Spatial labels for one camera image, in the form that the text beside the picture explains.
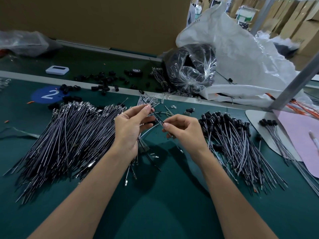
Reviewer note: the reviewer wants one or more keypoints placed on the person's left hand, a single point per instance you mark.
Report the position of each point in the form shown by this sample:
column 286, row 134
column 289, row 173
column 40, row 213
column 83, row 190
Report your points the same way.
column 129, row 129

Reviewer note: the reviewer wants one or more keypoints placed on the person's right hand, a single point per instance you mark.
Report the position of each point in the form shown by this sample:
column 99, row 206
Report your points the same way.
column 188, row 136

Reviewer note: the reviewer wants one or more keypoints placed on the black plastic caps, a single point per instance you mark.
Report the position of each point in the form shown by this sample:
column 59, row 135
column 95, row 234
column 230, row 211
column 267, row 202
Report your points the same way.
column 104, row 87

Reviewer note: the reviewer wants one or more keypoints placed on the person's right forearm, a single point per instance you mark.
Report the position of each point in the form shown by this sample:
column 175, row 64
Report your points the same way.
column 237, row 204

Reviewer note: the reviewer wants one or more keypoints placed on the person's left forearm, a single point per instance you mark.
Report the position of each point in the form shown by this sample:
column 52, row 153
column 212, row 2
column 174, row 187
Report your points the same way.
column 82, row 201

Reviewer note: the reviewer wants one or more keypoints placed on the small clear plastic piece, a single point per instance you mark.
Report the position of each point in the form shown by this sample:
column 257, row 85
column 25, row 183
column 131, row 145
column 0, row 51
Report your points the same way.
column 143, row 145

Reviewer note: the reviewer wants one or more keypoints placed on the clear bag with black contents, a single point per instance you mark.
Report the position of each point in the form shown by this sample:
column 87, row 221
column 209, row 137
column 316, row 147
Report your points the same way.
column 192, row 68

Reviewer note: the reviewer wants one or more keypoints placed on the blue round number sticker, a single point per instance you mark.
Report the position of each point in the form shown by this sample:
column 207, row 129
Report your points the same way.
column 47, row 94

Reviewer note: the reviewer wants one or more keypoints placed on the small white timer device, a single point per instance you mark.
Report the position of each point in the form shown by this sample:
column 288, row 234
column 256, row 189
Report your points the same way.
column 57, row 70

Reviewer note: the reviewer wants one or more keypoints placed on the large white plastic sack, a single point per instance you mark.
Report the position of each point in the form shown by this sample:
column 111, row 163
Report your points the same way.
column 246, row 54

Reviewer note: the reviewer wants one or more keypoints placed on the clear plastic strip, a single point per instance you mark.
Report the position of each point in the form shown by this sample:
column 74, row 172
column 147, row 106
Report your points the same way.
column 17, row 132

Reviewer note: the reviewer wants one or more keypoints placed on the pink paper sheet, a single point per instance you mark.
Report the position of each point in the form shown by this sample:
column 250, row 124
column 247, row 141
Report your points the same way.
column 300, row 139

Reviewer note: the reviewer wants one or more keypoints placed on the brown cardboard panel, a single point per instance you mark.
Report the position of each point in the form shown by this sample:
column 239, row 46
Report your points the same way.
column 99, row 20

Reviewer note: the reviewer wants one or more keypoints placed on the white pen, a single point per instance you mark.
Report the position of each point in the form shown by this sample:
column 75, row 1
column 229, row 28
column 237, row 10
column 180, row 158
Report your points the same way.
column 314, row 141

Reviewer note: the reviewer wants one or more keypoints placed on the crumpled clear plastic bag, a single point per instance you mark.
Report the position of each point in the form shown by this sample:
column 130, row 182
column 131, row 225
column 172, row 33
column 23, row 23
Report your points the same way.
column 22, row 43

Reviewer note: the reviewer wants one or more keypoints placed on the stack of cardboard boxes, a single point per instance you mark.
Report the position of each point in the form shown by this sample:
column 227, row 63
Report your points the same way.
column 304, row 22

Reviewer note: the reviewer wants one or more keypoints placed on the grey metal frame post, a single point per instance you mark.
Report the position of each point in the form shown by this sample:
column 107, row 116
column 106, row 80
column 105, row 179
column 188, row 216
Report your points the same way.
column 298, row 79
column 261, row 16

